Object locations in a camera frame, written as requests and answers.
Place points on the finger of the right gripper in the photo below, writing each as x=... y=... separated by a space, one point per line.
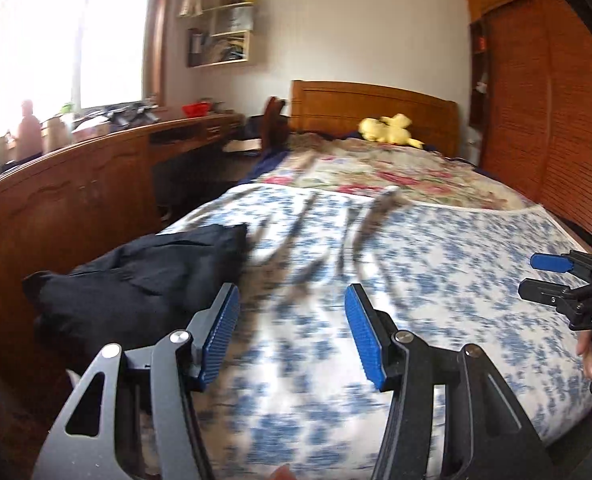
x=551 y=263
x=552 y=294

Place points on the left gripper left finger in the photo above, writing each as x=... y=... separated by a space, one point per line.
x=98 y=433

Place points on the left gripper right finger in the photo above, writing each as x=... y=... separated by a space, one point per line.
x=486 y=433

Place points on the black double-breasted coat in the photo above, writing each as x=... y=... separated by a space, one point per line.
x=136 y=293

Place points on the person's right hand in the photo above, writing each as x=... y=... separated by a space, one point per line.
x=584 y=350

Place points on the blue floral white bedspread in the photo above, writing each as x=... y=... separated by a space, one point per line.
x=292 y=391

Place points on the wooden louvered wardrobe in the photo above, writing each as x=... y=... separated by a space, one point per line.
x=531 y=98

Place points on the yellow plush toy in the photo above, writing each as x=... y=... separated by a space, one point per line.
x=389 y=130

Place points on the long wooden desk cabinet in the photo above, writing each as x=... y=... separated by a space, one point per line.
x=69 y=207

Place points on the wooden bed headboard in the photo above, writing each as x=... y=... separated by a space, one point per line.
x=335 y=108

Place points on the pink floral quilt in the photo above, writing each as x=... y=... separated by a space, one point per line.
x=358 y=167

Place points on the wooden chair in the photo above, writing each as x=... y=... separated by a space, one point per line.
x=274 y=129

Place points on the window with wooden frame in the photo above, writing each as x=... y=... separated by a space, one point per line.
x=79 y=54

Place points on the white wall shelf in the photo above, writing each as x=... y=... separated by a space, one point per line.
x=221 y=35

